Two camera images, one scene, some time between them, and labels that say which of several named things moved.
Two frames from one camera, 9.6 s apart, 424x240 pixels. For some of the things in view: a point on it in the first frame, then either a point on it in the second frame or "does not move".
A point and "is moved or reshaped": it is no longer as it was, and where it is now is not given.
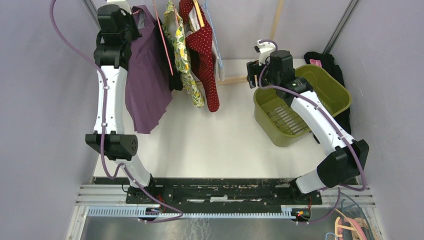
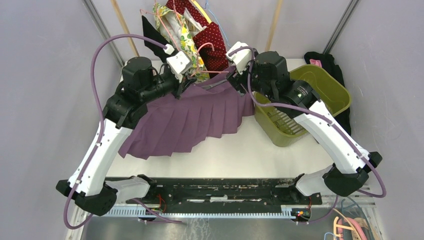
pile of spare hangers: [352, 224] does not move
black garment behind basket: [327, 61] does not move
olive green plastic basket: [277, 119] does not move
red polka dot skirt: [200, 45] → [209, 42]
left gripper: [127, 16] → [185, 81]
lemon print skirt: [175, 30] → [171, 25]
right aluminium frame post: [340, 26] does not move
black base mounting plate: [222, 191] does not move
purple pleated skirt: [148, 89] is moved or reshaped
